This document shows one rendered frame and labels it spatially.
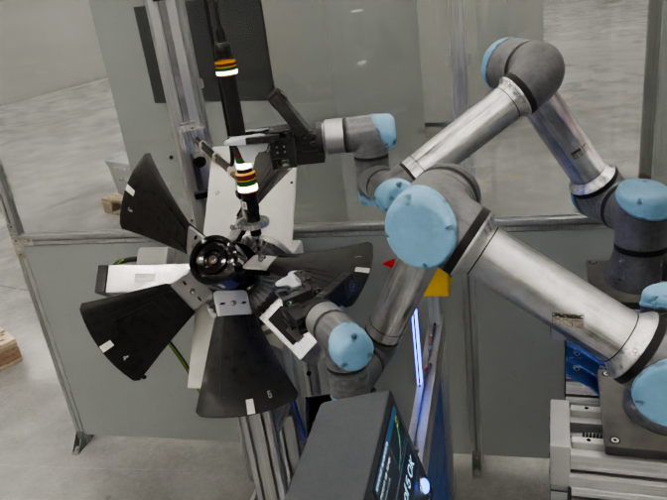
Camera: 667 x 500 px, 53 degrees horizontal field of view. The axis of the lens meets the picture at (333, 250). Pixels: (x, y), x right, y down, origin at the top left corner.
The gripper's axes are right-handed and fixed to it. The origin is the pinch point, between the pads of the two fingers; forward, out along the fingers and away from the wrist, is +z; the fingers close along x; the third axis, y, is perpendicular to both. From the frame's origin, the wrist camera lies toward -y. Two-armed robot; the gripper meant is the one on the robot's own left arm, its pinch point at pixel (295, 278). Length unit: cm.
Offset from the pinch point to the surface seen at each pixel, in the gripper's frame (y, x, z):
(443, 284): -38.7, 20.3, 5.1
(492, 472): -63, 125, 36
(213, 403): 25.9, 18.4, -4.1
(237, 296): 11.4, 4.8, 12.4
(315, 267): -5.5, 0.0, 1.5
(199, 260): 16.7, -5.7, 15.9
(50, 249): 55, 18, 137
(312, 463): 21, -8, -63
